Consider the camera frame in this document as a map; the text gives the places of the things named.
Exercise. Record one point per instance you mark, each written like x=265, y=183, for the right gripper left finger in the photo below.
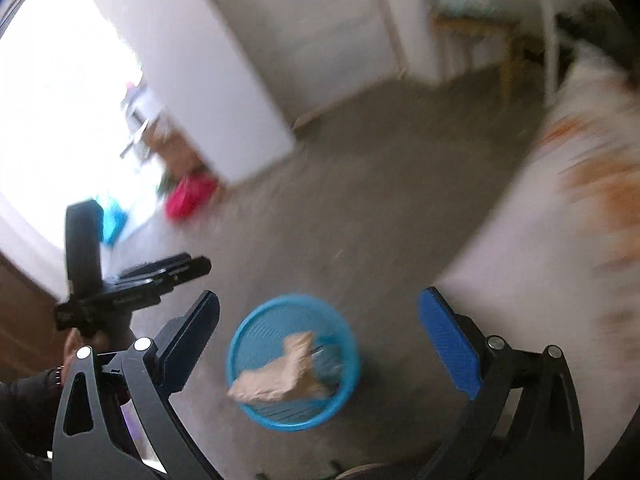
x=91, y=438

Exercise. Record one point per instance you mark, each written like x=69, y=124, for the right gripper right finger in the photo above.
x=522, y=420

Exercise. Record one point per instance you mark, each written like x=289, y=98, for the beige paper napkin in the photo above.
x=288, y=378

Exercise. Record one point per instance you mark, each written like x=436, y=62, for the blue trash basket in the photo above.
x=258, y=340

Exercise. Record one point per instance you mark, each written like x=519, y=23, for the person left hand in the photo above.
x=101, y=342

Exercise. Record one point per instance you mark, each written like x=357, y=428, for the red bag on floor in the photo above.
x=191, y=193

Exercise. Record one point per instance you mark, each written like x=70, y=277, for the floral tablecloth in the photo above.
x=557, y=262

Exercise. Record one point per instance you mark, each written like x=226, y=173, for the wooden chair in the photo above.
x=471, y=26

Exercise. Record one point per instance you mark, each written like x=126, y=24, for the white metal desk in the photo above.
x=594, y=21

